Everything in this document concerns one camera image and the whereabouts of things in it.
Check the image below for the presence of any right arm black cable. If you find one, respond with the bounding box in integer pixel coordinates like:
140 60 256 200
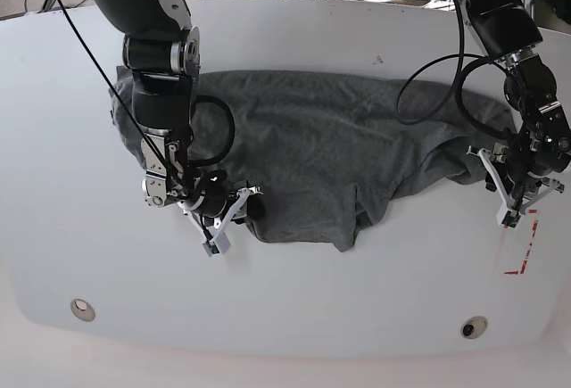
39 0 236 184

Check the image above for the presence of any grey T-shirt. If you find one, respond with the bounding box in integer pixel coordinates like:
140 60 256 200
109 65 518 253

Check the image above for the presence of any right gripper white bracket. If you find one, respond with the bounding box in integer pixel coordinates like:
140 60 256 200
180 185 266 244

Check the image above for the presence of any left round table grommet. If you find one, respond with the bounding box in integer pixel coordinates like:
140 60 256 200
70 299 95 322

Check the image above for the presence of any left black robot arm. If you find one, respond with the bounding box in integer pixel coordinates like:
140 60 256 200
454 0 570 228

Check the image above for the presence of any round table grommet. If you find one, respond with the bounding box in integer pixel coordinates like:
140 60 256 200
70 299 95 322
460 316 488 340

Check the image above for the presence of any red tape rectangle marking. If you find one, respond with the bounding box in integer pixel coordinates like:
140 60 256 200
497 208 540 276

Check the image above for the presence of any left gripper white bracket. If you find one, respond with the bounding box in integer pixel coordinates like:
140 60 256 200
467 143 565 218

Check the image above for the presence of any right round table grommet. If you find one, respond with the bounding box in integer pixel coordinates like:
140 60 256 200
460 316 488 340

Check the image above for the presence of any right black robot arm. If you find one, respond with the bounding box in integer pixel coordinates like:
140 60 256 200
94 0 261 255

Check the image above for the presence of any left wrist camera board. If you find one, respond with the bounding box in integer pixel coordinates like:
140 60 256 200
496 210 522 228

